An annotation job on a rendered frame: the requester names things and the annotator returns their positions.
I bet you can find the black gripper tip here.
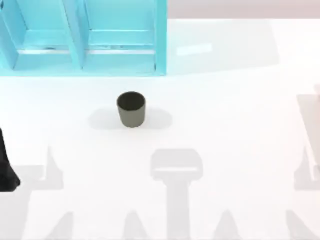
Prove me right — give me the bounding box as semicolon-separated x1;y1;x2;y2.
0;127;21;193

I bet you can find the olive green cup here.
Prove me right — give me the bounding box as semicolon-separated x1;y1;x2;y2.
116;91;147;129

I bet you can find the light blue rack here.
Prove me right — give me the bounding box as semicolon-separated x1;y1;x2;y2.
0;0;168;77

